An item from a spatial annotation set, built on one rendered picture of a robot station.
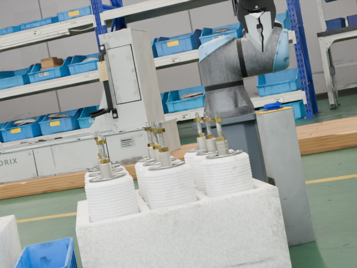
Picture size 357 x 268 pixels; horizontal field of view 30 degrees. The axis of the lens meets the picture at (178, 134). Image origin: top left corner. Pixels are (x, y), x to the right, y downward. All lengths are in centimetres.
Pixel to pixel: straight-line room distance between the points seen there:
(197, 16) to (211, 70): 814
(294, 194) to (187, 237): 37
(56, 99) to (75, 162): 720
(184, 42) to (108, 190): 500
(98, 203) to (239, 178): 28
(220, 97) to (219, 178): 64
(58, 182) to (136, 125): 53
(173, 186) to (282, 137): 36
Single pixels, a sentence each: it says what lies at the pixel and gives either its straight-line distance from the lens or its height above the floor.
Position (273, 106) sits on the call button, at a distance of 154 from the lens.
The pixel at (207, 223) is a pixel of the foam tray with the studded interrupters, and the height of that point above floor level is 14.
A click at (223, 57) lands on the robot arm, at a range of 191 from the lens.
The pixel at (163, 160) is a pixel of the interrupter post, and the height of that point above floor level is 26.
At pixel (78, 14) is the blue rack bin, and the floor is 135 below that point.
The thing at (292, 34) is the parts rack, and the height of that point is 75.
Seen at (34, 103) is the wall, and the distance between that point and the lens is 1110.
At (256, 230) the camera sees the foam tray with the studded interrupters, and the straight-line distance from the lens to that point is 129.
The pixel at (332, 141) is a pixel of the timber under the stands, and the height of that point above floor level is 4.
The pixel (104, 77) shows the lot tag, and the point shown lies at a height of 56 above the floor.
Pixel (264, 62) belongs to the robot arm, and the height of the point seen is 44.
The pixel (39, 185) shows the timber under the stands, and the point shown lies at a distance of 377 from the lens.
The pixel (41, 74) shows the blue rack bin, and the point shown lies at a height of 86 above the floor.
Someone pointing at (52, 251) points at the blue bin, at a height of 10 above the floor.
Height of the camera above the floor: 38
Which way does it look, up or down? 3 degrees down
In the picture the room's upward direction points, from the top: 10 degrees counter-clockwise
